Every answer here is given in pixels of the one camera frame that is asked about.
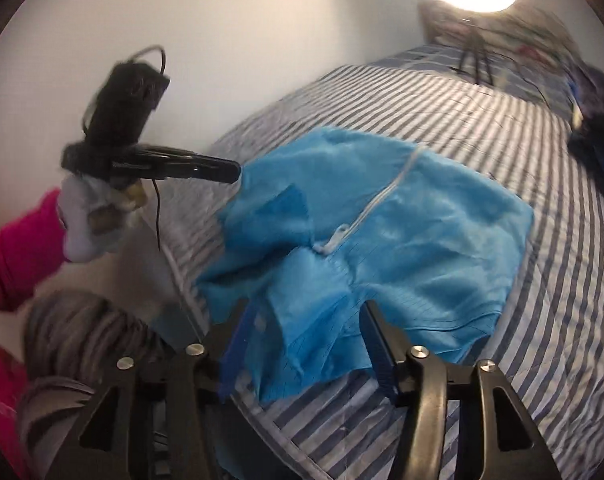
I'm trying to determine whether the blue plaid bed sheet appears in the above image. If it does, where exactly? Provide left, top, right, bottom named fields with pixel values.
left=412, top=44, right=580, bottom=122

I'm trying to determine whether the black tripod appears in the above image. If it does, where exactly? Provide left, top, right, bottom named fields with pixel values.
left=456, top=16, right=497, bottom=87

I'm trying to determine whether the dark folded jacket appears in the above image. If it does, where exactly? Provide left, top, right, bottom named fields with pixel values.
left=566, top=64, right=604, bottom=202

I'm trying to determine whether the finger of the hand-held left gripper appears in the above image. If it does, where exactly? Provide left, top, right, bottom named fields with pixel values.
left=142, top=143, right=242, bottom=185

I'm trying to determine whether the person's left hand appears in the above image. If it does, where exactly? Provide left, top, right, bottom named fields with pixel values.
left=59, top=175, right=148, bottom=264

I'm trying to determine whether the striped bed blanket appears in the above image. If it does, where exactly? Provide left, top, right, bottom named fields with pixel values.
left=159, top=45, right=604, bottom=480

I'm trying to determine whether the person's left forearm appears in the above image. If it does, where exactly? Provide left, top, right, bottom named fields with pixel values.
left=0, top=187, right=76, bottom=324

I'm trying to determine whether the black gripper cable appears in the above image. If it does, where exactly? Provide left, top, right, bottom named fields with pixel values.
left=83, top=45, right=169, bottom=252

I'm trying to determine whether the person's grey striped clothing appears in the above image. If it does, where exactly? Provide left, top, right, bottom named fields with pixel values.
left=19, top=289, right=189, bottom=480

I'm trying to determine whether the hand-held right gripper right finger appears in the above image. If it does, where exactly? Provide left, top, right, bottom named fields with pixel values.
left=359, top=300, right=562, bottom=480

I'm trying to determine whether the blue coat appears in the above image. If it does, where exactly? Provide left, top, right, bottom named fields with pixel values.
left=196, top=126, right=535, bottom=404

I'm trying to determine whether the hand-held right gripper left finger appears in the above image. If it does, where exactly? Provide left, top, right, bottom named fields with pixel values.
left=42, top=297, right=261, bottom=480

